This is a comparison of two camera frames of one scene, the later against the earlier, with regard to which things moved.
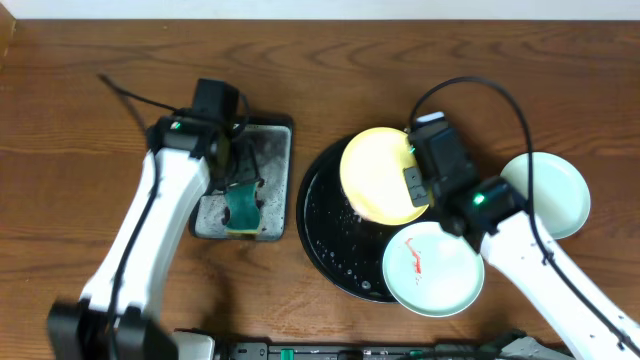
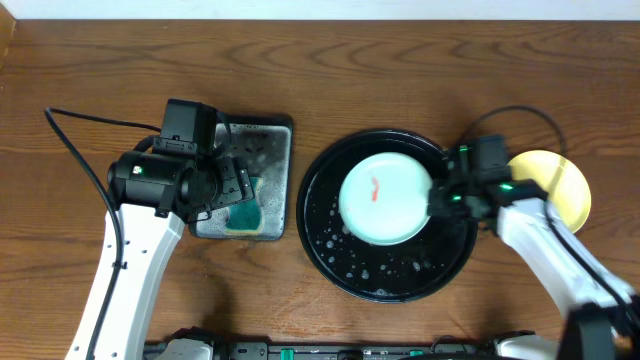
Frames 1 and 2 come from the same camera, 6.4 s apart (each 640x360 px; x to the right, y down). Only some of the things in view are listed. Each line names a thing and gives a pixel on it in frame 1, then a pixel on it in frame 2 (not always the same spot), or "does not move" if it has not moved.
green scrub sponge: (243, 209) does not move
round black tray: (346, 250) does not move
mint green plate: (431, 272) → (383, 198)
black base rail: (362, 351) does not move
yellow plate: (373, 179) → (568, 193)
